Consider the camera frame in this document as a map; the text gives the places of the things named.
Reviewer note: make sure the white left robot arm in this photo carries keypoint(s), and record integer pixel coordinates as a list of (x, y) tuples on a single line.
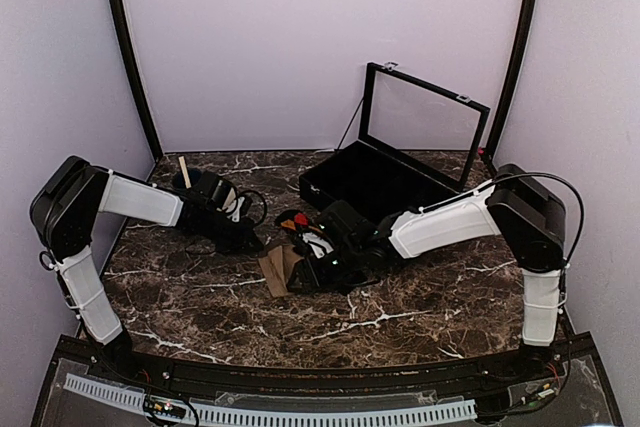
[(64, 213)]

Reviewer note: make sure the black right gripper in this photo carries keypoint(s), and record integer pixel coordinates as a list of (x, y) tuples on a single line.
[(313, 278)]

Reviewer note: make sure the black table edge rail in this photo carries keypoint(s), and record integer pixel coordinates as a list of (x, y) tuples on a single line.
[(481, 375)]

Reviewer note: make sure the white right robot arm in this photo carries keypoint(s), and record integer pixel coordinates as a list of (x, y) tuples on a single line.
[(515, 206)]

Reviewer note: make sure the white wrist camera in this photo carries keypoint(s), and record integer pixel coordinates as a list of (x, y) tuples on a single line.
[(316, 245), (238, 207)]

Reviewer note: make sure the wooden stir stick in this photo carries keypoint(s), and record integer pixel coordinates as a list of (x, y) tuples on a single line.
[(185, 172)]

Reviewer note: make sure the tan brown sock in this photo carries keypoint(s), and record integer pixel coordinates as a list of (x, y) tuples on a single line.
[(277, 265)]

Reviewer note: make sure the black glass-lid display box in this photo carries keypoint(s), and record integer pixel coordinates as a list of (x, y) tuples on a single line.
[(415, 146)]

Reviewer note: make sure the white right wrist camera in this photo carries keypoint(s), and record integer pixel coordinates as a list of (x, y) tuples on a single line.
[(316, 245)]

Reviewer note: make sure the dark blue mug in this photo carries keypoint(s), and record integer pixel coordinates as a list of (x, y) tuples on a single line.
[(178, 181)]

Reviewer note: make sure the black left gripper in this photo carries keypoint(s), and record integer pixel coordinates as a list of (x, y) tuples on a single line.
[(241, 243)]

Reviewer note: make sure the black argyle sock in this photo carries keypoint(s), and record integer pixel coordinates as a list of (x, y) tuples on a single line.
[(294, 222)]

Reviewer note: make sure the white slotted cable duct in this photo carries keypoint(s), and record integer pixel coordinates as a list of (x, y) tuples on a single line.
[(255, 410)]

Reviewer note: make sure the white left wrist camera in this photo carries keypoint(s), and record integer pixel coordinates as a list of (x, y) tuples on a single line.
[(238, 207)]

